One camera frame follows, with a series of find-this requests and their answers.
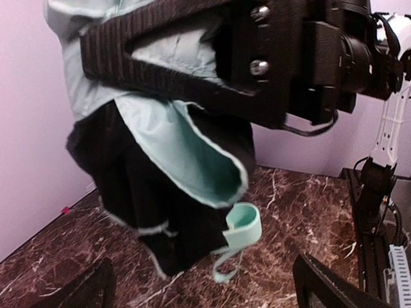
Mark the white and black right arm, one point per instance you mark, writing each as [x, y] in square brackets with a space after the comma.
[375, 66]

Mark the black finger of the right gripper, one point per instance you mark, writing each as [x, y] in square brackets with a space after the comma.
[124, 72]
[113, 39]

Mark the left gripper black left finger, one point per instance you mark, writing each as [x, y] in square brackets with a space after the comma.
[95, 287]

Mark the mint and black folding umbrella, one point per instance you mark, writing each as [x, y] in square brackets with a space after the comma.
[170, 170]

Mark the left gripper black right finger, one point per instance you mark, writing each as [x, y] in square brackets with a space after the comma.
[316, 285]

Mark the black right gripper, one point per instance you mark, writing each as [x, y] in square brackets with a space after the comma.
[279, 58]

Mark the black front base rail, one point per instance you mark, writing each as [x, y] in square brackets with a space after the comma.
[381, 213]

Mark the grey slotted cable duct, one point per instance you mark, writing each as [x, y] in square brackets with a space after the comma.
[397, 278]

